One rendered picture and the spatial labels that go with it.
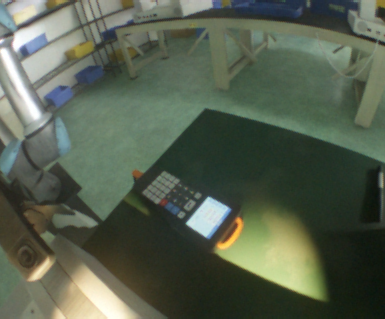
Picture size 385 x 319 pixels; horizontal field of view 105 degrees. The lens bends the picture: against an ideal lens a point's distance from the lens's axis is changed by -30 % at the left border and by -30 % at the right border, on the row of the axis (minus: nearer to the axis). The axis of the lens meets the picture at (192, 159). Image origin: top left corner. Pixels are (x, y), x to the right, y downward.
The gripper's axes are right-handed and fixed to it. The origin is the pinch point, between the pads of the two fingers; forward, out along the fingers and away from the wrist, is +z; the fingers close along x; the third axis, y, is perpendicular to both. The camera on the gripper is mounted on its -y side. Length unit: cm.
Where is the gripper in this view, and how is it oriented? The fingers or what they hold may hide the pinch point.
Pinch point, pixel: (70, 256)
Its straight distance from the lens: 40.4
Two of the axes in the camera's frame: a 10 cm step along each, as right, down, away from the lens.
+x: -5.8, 6.6, -4.8
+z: 1.6, 6.7, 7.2
